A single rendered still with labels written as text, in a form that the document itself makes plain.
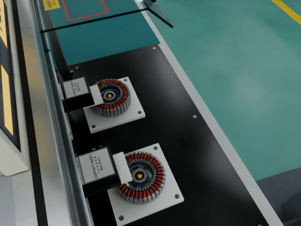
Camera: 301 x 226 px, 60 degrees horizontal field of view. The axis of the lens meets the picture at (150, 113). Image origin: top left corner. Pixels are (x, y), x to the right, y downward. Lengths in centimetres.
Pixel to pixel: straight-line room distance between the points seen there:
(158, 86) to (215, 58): 133
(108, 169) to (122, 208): 14
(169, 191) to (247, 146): 109
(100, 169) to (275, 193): 120
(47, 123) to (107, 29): 76
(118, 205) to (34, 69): 35
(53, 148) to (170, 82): 56
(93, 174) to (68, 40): 63
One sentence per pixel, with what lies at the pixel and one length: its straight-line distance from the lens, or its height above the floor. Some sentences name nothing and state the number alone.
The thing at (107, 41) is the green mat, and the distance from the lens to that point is 97.
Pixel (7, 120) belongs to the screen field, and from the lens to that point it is 26.
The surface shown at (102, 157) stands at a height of 92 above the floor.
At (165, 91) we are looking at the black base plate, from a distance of 76.
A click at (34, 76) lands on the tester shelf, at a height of 112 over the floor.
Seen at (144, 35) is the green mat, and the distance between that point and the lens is 99.
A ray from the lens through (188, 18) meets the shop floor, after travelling 245.
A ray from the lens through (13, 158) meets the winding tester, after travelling 25.
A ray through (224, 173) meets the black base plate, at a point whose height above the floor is 77.
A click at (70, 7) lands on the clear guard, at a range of 55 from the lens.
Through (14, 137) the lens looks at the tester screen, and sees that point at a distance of 26.
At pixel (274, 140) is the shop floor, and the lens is 172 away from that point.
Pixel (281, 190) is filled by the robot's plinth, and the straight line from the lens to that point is 157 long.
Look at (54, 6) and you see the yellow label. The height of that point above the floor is 107.
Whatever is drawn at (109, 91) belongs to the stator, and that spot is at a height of 81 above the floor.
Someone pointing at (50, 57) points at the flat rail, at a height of 104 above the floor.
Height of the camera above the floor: 134
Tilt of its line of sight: 54 degrees down
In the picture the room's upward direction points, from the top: straight up
